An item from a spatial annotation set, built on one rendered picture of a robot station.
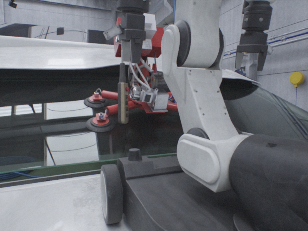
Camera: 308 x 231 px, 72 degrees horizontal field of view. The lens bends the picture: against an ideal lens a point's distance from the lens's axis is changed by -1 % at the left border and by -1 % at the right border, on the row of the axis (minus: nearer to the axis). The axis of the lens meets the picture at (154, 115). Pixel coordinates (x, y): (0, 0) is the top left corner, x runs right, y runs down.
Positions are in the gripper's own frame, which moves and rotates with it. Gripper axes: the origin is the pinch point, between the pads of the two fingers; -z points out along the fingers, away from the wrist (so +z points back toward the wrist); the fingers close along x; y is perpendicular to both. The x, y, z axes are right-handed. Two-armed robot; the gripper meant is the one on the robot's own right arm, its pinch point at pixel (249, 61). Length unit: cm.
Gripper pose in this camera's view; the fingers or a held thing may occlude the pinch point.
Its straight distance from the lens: 86.7
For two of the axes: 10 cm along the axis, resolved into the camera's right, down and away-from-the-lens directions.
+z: 0.7, -9.6, -2.6
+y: -9.3, 0.3, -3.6
